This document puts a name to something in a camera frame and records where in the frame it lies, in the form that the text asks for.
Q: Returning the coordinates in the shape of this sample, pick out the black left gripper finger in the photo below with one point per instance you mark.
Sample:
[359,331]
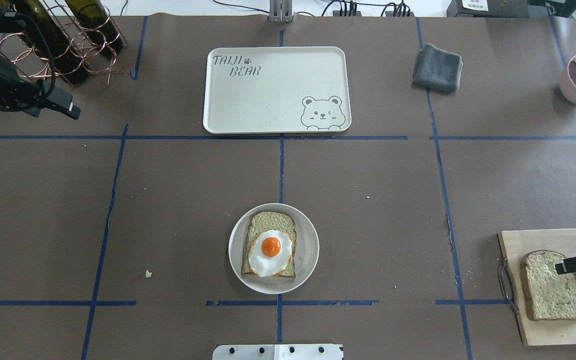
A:
[62,102]

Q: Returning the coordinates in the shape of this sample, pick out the bread slice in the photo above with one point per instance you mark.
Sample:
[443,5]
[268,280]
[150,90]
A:
[264,221]
[549,296]

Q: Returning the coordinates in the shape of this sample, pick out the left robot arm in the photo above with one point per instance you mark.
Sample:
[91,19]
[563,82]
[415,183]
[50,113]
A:
[32,96]

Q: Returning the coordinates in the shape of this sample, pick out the cream bear tray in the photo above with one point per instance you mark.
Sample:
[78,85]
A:
[258,90]

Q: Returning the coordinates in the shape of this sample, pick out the wooden cutting board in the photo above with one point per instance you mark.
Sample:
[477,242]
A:
[515,244]

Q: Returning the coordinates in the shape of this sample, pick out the dark wine bottle upper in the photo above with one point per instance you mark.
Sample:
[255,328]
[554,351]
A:
[47,39]

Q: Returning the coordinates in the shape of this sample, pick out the dark wine bottle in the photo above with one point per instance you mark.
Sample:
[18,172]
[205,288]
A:
[100,30]
[47,39]

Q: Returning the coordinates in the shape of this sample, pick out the dark wine bottle lower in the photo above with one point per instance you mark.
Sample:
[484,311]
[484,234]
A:
[100,30]

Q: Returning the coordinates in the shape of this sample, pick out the bread slice under egg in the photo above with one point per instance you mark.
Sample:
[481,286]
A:
[264,221]

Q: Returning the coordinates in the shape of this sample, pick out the grey folded cloth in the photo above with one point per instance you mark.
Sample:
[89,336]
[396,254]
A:
[437,69]

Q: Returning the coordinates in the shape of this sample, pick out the fried egg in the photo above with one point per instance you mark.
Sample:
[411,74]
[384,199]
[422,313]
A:
[271,255]

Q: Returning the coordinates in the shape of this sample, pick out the black power strip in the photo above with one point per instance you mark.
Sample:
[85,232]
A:
[354,9]

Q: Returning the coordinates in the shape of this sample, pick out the white round plate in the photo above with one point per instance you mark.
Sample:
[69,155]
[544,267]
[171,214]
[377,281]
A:
[306,252]

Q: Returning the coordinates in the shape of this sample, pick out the copper wire bottle rack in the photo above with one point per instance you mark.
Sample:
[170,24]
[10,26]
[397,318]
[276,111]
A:
[32,67]

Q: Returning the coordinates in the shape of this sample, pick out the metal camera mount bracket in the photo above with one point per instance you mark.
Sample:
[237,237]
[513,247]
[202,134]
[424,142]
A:
[281,11]

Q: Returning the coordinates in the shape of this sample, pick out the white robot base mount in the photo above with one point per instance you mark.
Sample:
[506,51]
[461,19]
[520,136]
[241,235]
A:
[300,351]

